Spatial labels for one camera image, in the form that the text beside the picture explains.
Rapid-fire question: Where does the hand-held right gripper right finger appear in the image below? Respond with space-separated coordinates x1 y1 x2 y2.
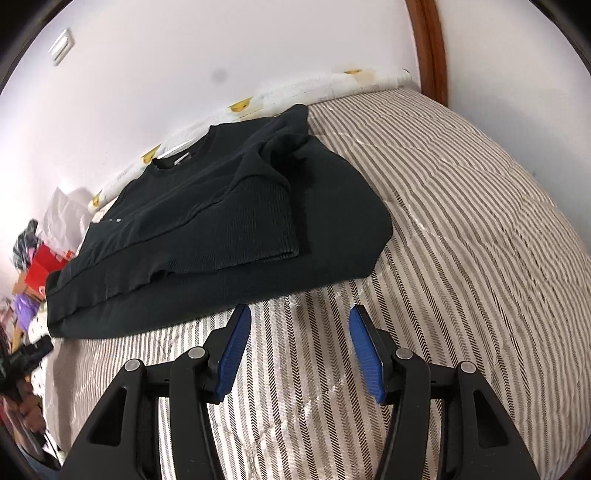
348 305 541 480

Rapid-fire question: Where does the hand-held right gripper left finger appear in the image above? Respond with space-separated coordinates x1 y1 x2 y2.
60 304 252 480

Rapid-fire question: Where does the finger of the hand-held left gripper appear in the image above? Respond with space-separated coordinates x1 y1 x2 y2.
21 335 54 361

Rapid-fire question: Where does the black sweatshirt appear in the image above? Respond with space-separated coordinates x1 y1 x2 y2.
46 104 394 340

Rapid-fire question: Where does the person's left hand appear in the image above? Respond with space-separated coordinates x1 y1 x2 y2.
19 390 48 432

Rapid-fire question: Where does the purple bag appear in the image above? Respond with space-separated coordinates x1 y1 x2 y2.
14 293 40 325

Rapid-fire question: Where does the red paper bag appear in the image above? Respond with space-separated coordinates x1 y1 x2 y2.
25 242 77 301

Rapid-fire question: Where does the plaid cloth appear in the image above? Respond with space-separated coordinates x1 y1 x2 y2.
11 219 41 268

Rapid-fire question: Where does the white plastic bag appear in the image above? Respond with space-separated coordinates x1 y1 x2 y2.
39 186 94 250

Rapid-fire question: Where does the striped quilted mat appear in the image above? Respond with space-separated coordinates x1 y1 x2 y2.
44 88 591 480

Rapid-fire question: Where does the duck print plastic roll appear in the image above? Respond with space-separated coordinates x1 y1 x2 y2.
90 65 411 213

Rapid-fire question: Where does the white light switch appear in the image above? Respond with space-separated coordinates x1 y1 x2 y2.
48 28 75 65

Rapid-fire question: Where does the brown wooden door frame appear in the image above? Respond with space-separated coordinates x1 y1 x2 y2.
405 0 451 104

